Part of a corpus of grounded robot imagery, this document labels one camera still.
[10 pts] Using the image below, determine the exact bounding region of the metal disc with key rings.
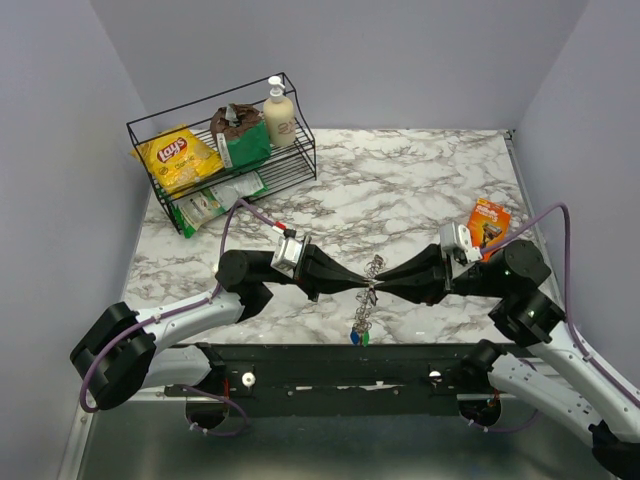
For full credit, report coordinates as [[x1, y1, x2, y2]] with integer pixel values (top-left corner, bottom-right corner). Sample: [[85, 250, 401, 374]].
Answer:
[[352, 254, 385, 344]]

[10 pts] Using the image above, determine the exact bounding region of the cream soap pump bottle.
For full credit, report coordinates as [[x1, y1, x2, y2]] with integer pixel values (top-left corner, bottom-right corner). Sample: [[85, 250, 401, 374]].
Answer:
[[263, 75, 296, 147]]

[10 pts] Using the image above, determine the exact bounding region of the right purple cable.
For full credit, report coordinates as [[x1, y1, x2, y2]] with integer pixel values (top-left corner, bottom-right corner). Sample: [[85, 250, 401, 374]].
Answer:
[[469, 202, 640, 434]]

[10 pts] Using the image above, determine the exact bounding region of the green brown coffee bag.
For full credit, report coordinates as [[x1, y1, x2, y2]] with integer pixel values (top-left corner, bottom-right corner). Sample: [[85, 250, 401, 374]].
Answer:
[[210, 103, 271, 170]]

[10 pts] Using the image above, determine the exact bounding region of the yellow chips bag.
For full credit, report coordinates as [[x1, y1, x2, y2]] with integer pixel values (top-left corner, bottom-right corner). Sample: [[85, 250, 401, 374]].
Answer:
[[130, 124, 225, 195]]

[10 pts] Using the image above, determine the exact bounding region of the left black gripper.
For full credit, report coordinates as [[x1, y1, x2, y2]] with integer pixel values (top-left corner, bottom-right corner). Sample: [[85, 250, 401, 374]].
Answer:
[[263, 236, 370, 302]]

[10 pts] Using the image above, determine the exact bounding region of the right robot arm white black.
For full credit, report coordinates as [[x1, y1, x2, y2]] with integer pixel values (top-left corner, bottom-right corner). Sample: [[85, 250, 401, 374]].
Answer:
[[375, 240, 639, 479]]

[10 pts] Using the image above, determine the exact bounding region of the orange razor box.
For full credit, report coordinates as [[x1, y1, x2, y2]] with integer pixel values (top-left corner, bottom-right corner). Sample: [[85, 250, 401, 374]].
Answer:
[[467, 198, 511, 250]]

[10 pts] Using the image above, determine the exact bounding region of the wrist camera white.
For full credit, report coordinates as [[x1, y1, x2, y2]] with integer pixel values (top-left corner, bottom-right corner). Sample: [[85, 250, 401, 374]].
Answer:
[[270, 237, 304, 278], [439, 222, 483, 265]]

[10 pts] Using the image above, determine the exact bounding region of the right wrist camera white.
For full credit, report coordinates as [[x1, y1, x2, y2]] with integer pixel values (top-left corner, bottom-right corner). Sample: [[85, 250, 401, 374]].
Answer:
[[439, 222, 483, 265]]

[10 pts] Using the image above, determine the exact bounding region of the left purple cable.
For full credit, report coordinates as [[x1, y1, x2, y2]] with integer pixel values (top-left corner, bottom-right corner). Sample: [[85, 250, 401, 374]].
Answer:
[[79, 198, 296, 437]]

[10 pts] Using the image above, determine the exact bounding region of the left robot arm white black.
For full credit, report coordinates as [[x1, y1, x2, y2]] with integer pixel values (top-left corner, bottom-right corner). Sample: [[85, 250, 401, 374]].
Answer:
[[70, 236, 369, 413]]

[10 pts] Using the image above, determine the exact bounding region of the green white snack packet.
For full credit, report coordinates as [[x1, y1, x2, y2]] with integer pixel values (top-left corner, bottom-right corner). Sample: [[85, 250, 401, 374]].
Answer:
[[209, 171, 267, 211]]

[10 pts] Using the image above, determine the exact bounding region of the black wire shelf rack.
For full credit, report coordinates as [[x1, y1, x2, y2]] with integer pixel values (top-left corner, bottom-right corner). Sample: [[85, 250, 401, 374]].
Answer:
[[126, 72, 317, 233]]

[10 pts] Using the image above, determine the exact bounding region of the blue key tag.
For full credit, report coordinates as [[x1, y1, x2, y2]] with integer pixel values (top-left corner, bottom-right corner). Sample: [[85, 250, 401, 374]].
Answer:
[[350, 330, 361, 345]]

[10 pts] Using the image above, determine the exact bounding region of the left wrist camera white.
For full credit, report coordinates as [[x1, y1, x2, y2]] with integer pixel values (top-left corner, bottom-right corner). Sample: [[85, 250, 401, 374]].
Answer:
[[270, 237, 304, 278]]

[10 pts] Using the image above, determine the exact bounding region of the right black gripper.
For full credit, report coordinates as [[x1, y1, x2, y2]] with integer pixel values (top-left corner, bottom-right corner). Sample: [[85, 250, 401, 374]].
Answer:
[[373, 239, 508, 305]]

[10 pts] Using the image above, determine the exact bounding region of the purple cable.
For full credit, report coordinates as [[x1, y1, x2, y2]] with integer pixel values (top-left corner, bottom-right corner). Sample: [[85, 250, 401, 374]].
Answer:
[[79, 198, 296, 437], [469, 202, 640, 434]]

